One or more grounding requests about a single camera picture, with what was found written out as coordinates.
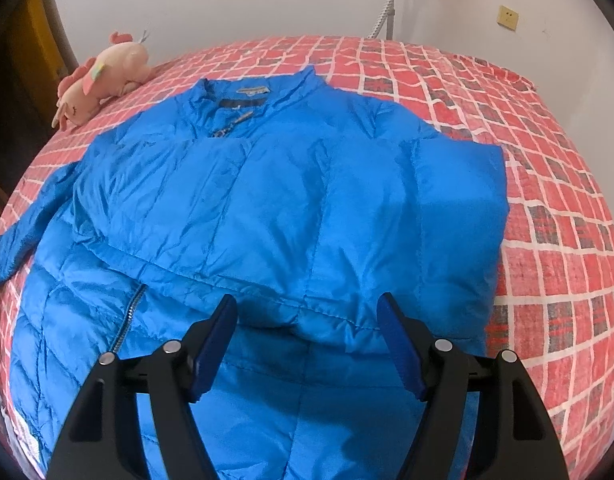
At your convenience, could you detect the blue puffer jacket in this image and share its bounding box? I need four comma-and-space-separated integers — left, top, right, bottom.
0, 68, 508, 479

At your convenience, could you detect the red plaid bed cover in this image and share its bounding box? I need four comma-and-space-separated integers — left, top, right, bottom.
0, 36, 614, 479

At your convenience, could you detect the pink plush unicorn toy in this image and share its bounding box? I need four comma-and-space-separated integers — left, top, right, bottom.
51, 30, 153, 131

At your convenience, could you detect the wooden door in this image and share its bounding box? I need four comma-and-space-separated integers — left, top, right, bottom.
0, 0, 68, 194

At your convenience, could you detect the yellow wall socket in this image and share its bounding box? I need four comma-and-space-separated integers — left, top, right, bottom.
497, 6, 520, 32

